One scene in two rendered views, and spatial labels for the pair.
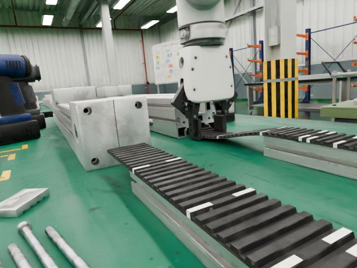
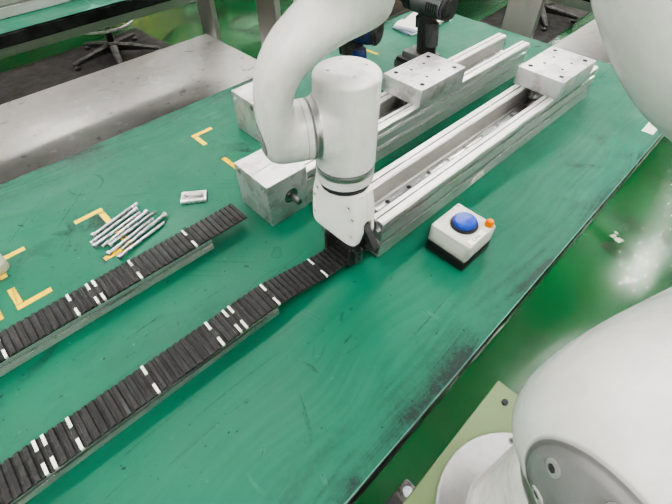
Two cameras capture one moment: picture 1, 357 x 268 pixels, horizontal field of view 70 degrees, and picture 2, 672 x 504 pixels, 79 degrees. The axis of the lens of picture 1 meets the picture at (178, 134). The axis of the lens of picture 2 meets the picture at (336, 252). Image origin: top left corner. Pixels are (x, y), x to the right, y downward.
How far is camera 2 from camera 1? 0.77 m
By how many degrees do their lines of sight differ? 72
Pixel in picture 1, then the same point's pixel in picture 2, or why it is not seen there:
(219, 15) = (329, 169)
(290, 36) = not seen: outside the picture
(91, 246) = (152, 241)
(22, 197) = (194, 196)
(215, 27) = (323, 178)
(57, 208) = (188, 213)
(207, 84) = (325, 216)
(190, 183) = (155, 257)
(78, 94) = (403, 92)
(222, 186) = (148, 268)
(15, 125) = not seen: hidden behind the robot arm
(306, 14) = not seen: outside the picture
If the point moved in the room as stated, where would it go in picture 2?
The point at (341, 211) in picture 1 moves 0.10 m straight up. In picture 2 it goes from (163, 324) to (139, 287)
